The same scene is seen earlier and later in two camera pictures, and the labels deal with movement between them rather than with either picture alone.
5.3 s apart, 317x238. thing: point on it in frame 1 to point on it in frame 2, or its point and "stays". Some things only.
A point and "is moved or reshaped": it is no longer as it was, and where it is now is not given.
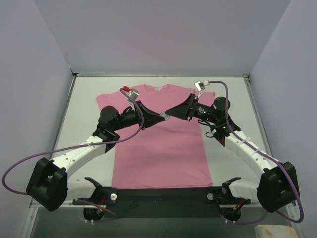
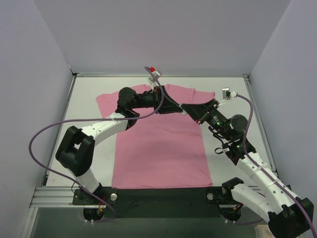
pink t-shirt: [171, 153] stays
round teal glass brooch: [165, 116] is moved or reshaped
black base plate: [178, 202] stays
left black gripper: [139, 114] to [161, 97]
